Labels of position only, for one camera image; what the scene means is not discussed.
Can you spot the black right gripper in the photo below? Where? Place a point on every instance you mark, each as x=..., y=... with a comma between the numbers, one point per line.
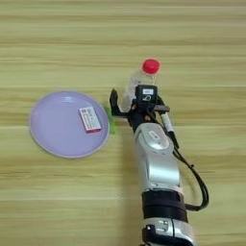
x=142, y=115

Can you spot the clear bottle with red cap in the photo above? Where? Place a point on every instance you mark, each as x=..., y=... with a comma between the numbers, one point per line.
x=145, y=75

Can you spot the red and white small box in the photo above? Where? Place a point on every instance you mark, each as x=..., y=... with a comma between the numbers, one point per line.
x=90, y=119

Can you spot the small black box white label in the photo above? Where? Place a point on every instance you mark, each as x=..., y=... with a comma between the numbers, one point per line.
x=146, y=94

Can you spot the green rectangular block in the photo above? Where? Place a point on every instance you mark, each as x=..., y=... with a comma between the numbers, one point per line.
x=112, y=123

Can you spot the round lilac plastic plate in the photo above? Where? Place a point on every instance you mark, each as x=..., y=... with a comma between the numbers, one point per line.
x=57, y=128

